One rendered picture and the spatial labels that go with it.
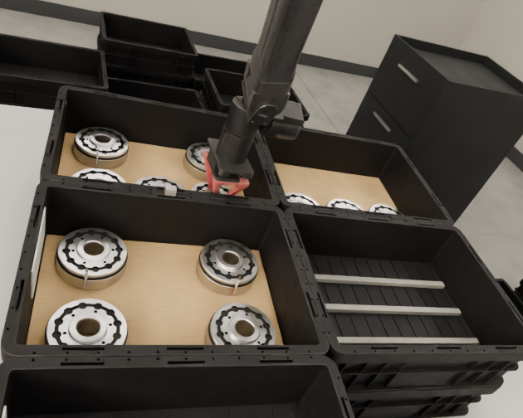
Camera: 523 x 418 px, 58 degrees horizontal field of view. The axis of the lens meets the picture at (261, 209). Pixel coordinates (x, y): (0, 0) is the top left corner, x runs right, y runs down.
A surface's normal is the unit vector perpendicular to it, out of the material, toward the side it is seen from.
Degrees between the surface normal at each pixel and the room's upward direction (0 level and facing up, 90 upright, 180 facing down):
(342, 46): 90
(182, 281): 0
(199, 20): 90
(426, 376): 90
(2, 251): 0
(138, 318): 0
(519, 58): 90
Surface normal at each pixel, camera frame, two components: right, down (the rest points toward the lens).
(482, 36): -0.91, -0.04
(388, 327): 0.30, -0.74
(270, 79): 0.13, 0.79
